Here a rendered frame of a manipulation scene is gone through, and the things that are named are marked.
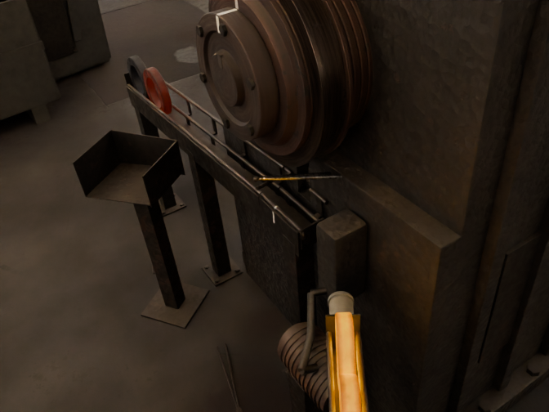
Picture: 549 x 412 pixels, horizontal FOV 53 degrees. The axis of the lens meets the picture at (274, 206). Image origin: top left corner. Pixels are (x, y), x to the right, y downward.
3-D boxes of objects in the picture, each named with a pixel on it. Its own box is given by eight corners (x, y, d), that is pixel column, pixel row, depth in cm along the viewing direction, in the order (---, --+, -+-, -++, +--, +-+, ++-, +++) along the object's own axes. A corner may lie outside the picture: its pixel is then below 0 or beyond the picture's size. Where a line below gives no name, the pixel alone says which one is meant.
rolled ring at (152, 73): (156, 76, 197) (164, 73, 199) (138, 64, 211) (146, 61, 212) (168, 122, 208) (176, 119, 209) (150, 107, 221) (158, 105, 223)
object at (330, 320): (359, 348, 121) (359, 313, 115) (359, 351, 121) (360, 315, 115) (326, 349, 122) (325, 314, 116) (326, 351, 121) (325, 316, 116)
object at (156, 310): (156, 276, 230) (110, 129, 184) (212, 291, 221) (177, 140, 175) (129, 312, 216) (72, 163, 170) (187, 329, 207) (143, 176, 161)
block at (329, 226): (349, 273, 146) (350, 204, 131) (368, 291, 141) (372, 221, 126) (317, 291, 142) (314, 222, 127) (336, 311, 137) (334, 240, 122)
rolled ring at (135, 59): (138, 64, 211) (146, 61, 212) (122, 52, 224) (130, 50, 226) (150, 107, 222) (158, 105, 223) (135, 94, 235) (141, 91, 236)
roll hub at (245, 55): (223, 105, 138) (206, -7, 120) (284, 154, 119) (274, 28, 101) (203, 113, 135) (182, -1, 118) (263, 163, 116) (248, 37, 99)
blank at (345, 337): (350, 296, 112) (334, 297, 112) (356, 355, 99) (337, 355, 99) (350, 348, 120) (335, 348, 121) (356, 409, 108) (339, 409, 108)
